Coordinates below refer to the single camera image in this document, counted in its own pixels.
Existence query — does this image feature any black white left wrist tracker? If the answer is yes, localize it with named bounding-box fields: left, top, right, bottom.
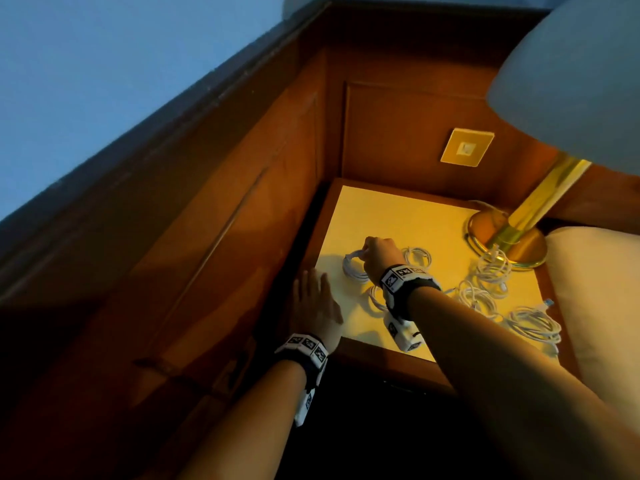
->
left=274, top=333, right=330, bottom=428

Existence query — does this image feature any wooden wall panelling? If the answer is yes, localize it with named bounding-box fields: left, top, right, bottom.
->
left=0, top=0, right=640, bottom=480

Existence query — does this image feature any brass table lamp white shade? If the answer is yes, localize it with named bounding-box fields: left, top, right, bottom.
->
left=465, top=0, right=640, bottom=272

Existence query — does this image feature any wooden nightstand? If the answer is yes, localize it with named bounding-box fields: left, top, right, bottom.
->
left=294, top=177, right=584, bottom=396

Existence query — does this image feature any person's right forearm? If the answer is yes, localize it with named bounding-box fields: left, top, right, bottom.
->
left=406, top=286, right=640, bottom=480

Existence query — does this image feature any white lamp cord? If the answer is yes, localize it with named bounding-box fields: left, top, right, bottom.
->
left=467, top=199, right=510, bottom=215

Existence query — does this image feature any black white wrist tracker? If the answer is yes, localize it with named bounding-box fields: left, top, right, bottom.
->
left=379, top=264, right=444, bottom=353
left=274, top=333, right=330, bottom=428

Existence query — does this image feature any white cable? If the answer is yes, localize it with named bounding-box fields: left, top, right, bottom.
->
left=504, top=299, right=563, bottom=356
left=401, top=246, right=433, bottom=269
left=342, top=249, right=372, bottom=284
left=367, top=285, right=391, bottom=313
left=474, top=244, right=514, bottom=300
left=444, top=279, right=505, bottom=323

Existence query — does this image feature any person's right hand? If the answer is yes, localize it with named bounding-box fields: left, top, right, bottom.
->
left=360, top=237, right=407, bottom=288

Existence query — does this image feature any person's left hand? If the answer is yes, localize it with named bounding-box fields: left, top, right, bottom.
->
left=292, top=268, right=345, bottom=353

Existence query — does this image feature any white wall switch plate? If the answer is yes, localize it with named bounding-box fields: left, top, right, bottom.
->
left=439, top=127, right=496, bottom=168

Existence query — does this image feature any person's left forearm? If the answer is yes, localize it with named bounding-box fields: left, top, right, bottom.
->
left=177, top=360, right=308, bottom=480

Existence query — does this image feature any black white right wrist tracker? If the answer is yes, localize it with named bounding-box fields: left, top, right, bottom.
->
left=379, top=264, right=444, bottom=353

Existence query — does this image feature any cream pillow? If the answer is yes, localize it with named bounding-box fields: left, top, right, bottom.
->
left=543, top=226, right=640, bottom=436

